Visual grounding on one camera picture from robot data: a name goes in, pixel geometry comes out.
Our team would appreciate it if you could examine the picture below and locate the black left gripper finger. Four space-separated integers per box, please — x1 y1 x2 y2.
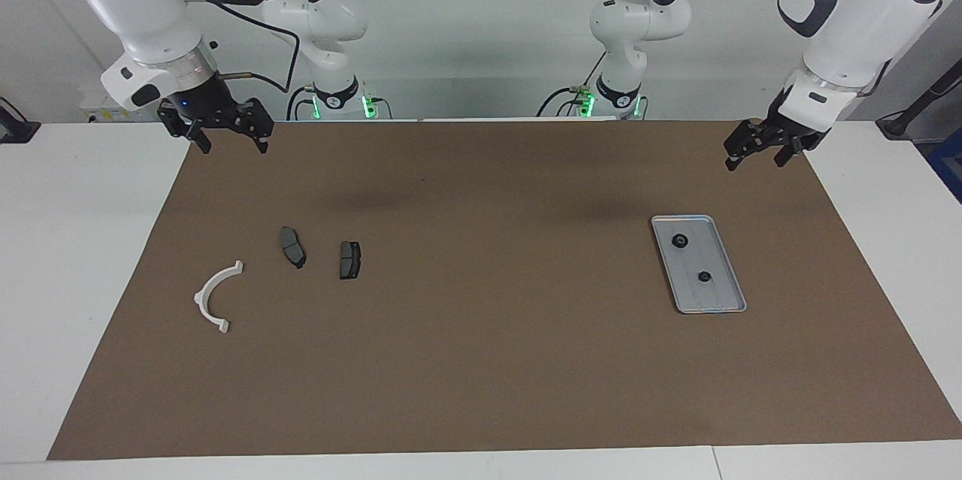
725 120 768 171
775 135 809 168

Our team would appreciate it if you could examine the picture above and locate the silver metal tray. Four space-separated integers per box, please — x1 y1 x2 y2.
651 214 748 315

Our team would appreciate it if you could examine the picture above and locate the curved grey brake pad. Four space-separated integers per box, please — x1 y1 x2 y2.
279 226 307 270

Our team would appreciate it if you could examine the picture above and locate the white power strip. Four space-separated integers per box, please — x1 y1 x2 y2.
79 86 162 123

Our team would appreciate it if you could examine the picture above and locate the rectangular grey brake pad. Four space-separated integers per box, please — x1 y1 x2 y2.
339 240 363 281

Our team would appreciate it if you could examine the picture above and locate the blue box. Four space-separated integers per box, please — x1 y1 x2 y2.
926 127 962 204

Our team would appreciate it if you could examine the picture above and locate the black table clamp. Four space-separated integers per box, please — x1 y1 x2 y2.
0 95 41 144

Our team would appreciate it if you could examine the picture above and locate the brown table mat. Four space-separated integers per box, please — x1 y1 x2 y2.
47 119 962 460

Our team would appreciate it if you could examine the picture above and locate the black base cable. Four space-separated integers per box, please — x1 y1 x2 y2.
536 52 608 118
286 86 315 122

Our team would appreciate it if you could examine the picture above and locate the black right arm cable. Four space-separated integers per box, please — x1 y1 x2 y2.
169 0 301 95

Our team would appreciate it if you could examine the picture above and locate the white curved plastic bracket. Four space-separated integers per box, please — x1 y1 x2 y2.
193 260 245 335

